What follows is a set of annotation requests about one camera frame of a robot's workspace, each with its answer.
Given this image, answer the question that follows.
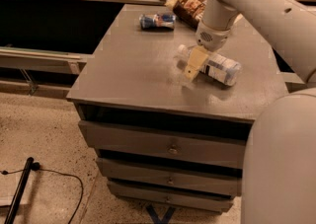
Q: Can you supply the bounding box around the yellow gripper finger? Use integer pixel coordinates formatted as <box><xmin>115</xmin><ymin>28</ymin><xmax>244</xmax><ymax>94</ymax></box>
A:
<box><xmin>183</xmin><ymin>45</ymin><xmax>208</xmax><ymax>81</ymax></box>

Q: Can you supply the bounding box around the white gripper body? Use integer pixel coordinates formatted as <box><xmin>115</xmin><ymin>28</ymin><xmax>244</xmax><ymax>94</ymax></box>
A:
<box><xmin>196</xmin><ymin>21</ymin><xmax>230</xmax><ymax>51</ymax></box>

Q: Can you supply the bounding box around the blue plastic water bottle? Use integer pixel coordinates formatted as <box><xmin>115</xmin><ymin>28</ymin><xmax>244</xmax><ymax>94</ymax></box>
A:
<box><xmin>178</xmin><ymin>44</ymin><xmax>242</xmax><ymax>87</ymax></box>

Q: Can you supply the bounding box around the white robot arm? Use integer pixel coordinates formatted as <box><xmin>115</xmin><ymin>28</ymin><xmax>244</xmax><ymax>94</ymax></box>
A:
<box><xmin>196</xmin><ymin>0</ymin><xmax>316</xmax><ymax>224</ymax></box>

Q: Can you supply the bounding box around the brown yellow chip bag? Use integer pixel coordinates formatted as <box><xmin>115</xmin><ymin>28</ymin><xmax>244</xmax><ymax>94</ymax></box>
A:
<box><xmin>164</xmin><ymin>0</ymin><xmax>245</xmax><ymax>31</ymax></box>

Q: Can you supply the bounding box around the blue energy drink can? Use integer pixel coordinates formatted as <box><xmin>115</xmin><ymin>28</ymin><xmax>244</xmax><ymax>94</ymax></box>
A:
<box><xmin>139</xmin><ymin>14</ymin><xmax>176</xmax><ymax>30</ymax></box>

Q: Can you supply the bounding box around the grey drawer cabinet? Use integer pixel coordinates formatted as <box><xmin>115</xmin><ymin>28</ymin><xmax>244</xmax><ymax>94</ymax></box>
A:
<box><xmin>67</xmin><ymin>5</ymin><xmax>287</xmax><ymax>201</ymax></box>

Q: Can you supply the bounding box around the top grey drawer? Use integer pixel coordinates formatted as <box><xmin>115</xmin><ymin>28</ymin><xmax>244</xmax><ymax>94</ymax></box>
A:
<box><xmin>78</xmin><ymin>120</ymin><xmax>245</xmax><ymax>169</ymax></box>

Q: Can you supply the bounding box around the grey drawer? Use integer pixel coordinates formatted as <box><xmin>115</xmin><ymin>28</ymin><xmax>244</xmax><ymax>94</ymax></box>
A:
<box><xmin>108</xmin><ymin>181</ymin><xmax>233</xmax><ymax>213</ymax></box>
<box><xmin>78</xmin><ymin>120</ymin><xmax>245</xmax><ymax>169</ymax></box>
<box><xmin>97</xmin><ymin>158</ymin><xmax>242</xmax><ymax>196</ymax></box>

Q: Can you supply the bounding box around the middle grey drawer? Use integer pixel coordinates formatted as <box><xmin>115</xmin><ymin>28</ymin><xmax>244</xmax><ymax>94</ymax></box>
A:
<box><xmin>97</xmin><ymin>158</ymin><xmax>242</xmax><ymax>196</ymax></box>

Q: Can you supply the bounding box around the bottom grey drawer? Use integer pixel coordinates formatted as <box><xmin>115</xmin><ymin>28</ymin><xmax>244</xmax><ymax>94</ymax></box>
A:
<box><xmin>108</xmin><ymin>181</ymin><xmax>233</xmax><ymax>213</ymax></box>

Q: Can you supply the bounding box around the black pole on floor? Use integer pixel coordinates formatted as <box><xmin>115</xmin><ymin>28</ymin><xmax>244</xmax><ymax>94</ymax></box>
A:
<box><xmin>4</xmin><ymin>157</ymin><xmax>34</xmax><ymax>224</ymax></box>

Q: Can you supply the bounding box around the low metal rail shelf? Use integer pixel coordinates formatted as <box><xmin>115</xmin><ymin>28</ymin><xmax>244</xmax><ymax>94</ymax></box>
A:
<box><xmin>0</xmin><ymin>46</ymin><xmax>93</xmax><ymax>96</ymax></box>

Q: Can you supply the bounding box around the black cable on floor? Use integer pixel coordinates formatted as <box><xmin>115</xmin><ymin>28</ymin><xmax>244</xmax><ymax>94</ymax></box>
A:
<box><xmin>0</xmin><ymin>167</ymin><xmax>85</xmax><ymax>224</ymax></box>

